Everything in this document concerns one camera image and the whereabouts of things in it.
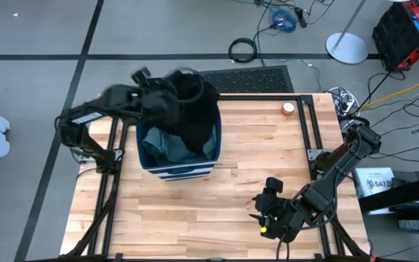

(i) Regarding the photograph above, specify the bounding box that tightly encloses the tape roll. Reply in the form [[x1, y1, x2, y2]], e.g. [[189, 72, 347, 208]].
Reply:
[[281, 101, 296, 116]]

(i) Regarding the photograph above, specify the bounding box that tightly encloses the navy white striped fabric bin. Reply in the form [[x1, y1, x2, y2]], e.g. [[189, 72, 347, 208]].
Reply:
[[135, 87, 223, 182]]

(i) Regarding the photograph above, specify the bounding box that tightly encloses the coiled black cable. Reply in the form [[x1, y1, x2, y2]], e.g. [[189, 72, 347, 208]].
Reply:
[[228, 36, 258, 64]]

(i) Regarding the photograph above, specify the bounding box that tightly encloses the dark equipment box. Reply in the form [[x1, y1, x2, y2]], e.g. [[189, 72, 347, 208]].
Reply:
[[392, 201, 419, 234]]

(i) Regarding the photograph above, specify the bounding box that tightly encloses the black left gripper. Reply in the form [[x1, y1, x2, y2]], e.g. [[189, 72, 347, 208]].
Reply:
[[130, 67, 181, 127]]

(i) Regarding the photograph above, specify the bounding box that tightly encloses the white cable bundle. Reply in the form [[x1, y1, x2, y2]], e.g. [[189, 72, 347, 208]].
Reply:
[[324, 86, 361, 122]]

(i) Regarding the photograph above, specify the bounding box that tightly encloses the black bar stand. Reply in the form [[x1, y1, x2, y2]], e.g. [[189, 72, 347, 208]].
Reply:
[[357, 170, 419, 262]]

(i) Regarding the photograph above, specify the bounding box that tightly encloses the black floor mat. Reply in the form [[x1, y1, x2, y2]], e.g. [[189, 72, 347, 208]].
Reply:
[[199, 65, 295, 94]]

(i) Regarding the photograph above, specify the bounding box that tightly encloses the black garment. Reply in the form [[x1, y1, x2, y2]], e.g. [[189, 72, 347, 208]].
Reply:
[[164, 69, 221, 154]]

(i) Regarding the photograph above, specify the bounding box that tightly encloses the blue cable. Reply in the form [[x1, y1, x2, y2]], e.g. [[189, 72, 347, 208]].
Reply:
[[268, 7, 298, 34]]

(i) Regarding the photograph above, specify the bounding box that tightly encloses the white cardboard box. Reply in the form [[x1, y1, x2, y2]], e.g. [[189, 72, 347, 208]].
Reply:
[[352, 166, 396, 216]]

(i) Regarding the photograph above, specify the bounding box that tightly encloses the white round stand base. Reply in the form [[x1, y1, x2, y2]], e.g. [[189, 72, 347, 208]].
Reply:
[[324, 0, 370, 66]]

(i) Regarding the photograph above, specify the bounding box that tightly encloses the red black tool case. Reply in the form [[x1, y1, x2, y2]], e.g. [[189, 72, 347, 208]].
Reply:
[[371, 0, 419, 72]]

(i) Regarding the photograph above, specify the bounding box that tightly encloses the black floor cable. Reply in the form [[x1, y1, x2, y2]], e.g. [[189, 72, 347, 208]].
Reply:
[[351, 68, 419, 168]]

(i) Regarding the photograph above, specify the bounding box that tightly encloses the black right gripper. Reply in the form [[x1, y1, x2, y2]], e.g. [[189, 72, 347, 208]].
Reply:
[[248, 177, 294, 241]]

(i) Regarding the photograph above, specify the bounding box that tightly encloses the green sweatshirt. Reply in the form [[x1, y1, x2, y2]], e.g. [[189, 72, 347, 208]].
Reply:
[[142, 125, 218, 164]]

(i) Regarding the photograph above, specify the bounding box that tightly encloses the black power strip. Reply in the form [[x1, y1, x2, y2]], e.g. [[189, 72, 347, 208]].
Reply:
[[294, 6, 308, 29]]

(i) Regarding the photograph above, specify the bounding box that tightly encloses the black aluminium table frame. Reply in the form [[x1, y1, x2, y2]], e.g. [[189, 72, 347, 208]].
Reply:
[[62, 92, 372, 262]]

